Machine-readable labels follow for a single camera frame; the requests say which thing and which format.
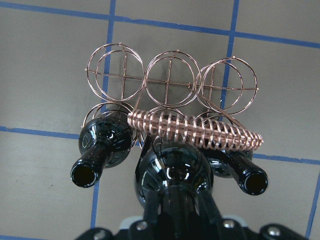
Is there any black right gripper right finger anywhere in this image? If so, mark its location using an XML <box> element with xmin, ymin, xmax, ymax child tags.
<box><xmin>197</xmin><ymin>190</ymin><xmax>222</xmax><ymax>225</ymax></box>

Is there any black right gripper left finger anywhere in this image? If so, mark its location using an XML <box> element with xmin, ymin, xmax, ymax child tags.
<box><xmin>143</xmin><ymin>190</ymin><xmax>160</xmax><ymax>225</ymax></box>

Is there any dark wine bottle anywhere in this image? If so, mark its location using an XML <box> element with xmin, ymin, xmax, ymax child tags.
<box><xmin>135</xmin><ymin>135</ymin><xmax>214</xmax><ymax>225</ymax></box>
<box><xmin>70</xmin><ymin>110</ymin><xmax>133</xmax><ymax>188</ymax></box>

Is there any dark wine bottle in basket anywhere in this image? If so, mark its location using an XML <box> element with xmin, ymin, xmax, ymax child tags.
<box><xmin>70</xmin><ymin>110</ymin><xmax>133</xmax><ymax>188</ymax></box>

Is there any copper wire wine basket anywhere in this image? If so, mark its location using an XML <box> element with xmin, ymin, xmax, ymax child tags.
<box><xmin>84</xmin><ymin>43</ymin><xmax>264</xmax><ymax>151</ymax></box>

